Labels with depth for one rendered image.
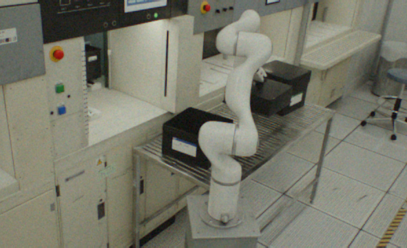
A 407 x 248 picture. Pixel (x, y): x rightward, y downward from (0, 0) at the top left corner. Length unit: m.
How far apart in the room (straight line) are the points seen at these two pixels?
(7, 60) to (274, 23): 2.38
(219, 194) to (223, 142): 0.24
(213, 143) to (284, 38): 2.09
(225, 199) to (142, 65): 1.07
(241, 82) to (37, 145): 0.89
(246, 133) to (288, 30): 2.04
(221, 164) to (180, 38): 0.86
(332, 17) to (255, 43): 3.35
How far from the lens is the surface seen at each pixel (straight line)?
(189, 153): 2.16
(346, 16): 5.00
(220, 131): 1.63
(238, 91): 1.68
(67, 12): 1.85
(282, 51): 3.64
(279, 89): 2.43
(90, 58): 2.67
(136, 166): 2.36
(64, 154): 2.06
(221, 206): 1.79
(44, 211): 2.12
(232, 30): 1.78
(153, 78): 2.49
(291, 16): 3.56
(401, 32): 6.06
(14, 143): 1.88
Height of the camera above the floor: 1.92
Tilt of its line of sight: 26 degrees down
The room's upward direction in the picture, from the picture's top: 4 degrees clockwise
